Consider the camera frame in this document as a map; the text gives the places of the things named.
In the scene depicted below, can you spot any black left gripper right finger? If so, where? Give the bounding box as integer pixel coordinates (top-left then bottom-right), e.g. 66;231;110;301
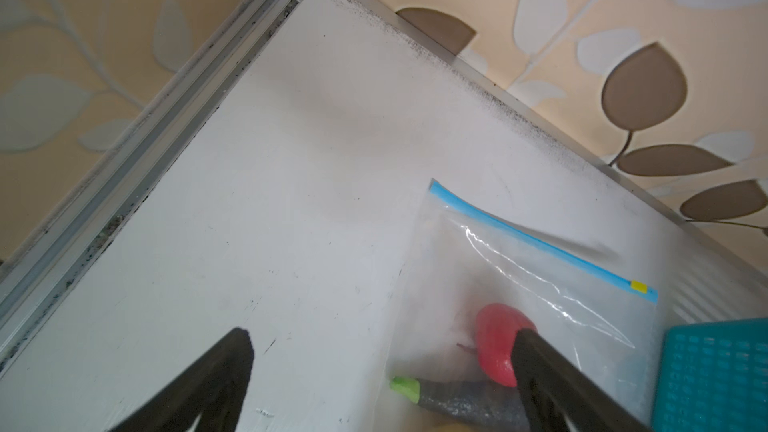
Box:
511;329;649;431

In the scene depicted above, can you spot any teal plastic basket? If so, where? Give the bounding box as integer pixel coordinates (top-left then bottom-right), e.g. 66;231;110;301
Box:
651;318;768;431

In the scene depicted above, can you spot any clear zip top bag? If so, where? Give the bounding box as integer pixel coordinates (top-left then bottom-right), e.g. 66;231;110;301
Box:
373;182;658;431

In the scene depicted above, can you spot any yellow zipper slider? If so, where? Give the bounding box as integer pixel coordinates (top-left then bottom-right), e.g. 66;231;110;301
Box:
630;280;648;294

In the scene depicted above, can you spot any dark toy eggplant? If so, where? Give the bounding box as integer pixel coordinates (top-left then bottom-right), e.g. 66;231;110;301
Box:
389;376;530;431

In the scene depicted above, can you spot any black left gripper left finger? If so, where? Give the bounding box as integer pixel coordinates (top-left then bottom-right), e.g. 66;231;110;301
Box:
113;328;254;431

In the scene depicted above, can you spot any red toy apple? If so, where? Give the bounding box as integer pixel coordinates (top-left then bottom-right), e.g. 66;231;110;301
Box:
475;303;537;388

